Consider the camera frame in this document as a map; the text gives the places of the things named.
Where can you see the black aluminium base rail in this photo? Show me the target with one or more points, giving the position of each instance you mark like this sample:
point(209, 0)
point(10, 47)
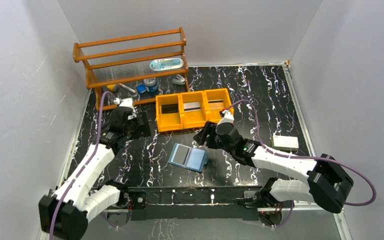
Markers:
point(198, 202)

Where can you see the white blue round tin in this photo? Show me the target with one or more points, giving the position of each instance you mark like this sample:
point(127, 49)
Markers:
point(151, 84)

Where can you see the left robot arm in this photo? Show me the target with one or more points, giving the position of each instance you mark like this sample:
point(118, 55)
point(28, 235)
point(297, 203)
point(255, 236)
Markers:
point(66, 213)

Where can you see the white red marker pen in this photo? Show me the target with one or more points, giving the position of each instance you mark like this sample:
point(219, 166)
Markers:
point(128, 88)

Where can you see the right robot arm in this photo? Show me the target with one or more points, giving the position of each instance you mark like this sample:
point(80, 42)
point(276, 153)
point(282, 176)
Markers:
point(324, 183)

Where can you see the wooden shelf rack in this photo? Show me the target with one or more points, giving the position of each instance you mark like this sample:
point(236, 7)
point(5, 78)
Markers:
point(127, 59)

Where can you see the orange card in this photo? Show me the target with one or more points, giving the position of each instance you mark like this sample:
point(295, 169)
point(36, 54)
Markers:
point(216, 104)

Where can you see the white stapler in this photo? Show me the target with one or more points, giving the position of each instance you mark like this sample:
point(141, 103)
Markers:
point(179, 80)

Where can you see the white rectangular box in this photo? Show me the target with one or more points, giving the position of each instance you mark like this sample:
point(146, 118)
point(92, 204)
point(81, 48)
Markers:
point(285, 143)

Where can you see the blue white oval package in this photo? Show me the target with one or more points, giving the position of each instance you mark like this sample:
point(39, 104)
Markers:
point(165, 64)

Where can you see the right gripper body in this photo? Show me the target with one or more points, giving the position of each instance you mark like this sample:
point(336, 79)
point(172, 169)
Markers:
point(206, 135)

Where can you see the grey striped card in bin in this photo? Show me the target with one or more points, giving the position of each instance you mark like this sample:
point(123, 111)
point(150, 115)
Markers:
point(191, 106)

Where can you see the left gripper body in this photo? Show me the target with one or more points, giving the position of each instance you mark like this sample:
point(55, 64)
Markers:
point(140, 125)

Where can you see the right yellow plastic bin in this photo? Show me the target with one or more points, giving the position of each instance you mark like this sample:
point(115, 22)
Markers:
point(217, 94)

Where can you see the small blue box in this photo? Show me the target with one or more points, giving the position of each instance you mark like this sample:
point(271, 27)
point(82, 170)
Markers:
point(141, 88)

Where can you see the left yellow plastic bin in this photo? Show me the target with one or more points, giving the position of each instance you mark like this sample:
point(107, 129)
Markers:
point(172, 121)

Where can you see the black card in bin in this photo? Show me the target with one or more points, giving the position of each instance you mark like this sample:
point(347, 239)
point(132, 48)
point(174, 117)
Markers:
point(170, 108)

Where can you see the yellow grey sponge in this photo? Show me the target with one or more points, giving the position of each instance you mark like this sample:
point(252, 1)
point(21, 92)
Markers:
point(113, 87)

